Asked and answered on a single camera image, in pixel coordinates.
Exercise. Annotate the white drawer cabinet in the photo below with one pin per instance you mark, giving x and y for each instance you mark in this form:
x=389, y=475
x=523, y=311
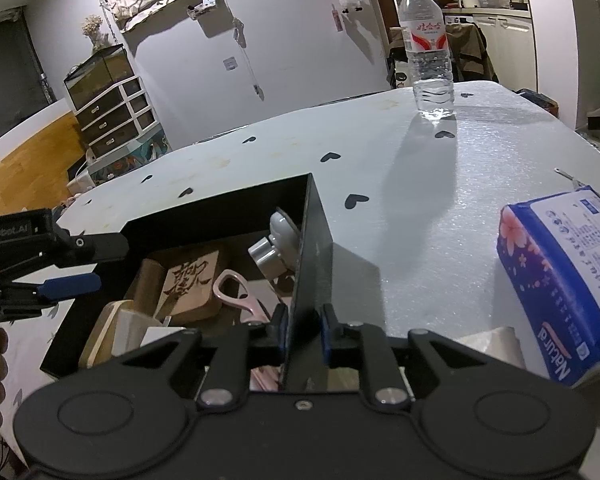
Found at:
x=116, y=116

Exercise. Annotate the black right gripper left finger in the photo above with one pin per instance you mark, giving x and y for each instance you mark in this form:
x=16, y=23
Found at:
x=231, y=358

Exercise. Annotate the blue tissue paper pack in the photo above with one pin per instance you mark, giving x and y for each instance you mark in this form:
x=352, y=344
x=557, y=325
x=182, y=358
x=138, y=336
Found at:
x=550, y=250

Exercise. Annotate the clear plastic water bottle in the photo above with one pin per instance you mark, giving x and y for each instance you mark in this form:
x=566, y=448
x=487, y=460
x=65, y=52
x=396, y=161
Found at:
x=428, y=57

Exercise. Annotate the white kitchen cabinet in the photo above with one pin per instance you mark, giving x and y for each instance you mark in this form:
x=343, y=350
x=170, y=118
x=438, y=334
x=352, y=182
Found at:
x=510, y=42

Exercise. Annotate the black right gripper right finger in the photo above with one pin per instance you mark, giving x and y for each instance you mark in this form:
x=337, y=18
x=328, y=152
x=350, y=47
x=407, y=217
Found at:
x=366, y=349

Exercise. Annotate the black storage box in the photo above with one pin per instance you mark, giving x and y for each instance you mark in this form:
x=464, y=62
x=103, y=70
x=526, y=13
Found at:
x=232, y=220

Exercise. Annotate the metal hair clip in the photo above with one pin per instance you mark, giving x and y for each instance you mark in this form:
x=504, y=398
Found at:
x=576, y=183

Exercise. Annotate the wooden carved block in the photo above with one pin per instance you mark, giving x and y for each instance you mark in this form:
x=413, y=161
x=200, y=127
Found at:
x=187, y=295

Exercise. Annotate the white crumpled tissue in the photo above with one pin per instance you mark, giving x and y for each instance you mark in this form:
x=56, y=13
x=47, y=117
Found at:
x=501, y=343

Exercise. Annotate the glass fish tank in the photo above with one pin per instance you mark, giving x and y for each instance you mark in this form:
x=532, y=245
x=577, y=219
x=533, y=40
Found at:
x=99, y=72

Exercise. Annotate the dried flower bouquet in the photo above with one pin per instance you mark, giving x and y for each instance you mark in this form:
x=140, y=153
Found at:
x=91, y=30

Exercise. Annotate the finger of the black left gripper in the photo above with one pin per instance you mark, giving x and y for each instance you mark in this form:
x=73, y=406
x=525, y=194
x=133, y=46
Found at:
x=70, y=286
x=90, y=249

